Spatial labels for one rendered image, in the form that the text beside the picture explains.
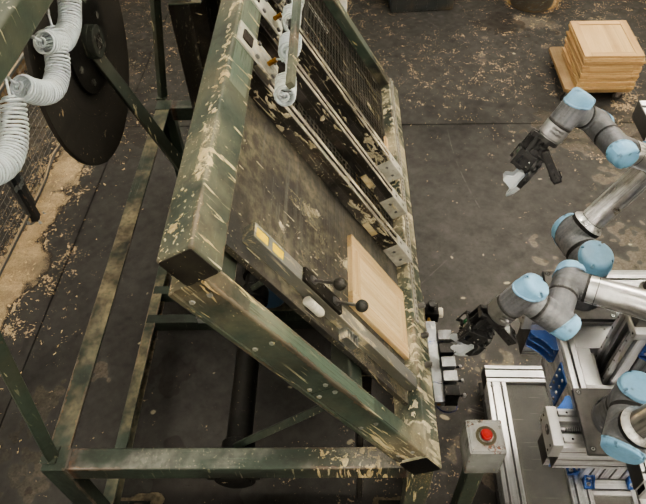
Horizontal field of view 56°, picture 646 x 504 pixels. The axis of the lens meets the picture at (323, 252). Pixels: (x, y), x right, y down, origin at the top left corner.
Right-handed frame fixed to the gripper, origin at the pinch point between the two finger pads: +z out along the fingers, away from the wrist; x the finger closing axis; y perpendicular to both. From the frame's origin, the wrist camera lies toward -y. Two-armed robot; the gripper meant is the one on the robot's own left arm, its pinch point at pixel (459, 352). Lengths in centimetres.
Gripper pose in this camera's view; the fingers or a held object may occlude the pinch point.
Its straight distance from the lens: 181.1
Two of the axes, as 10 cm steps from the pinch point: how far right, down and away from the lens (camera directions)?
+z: -4.3, 5.7, 7.0
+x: -0.6, 7.5, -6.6
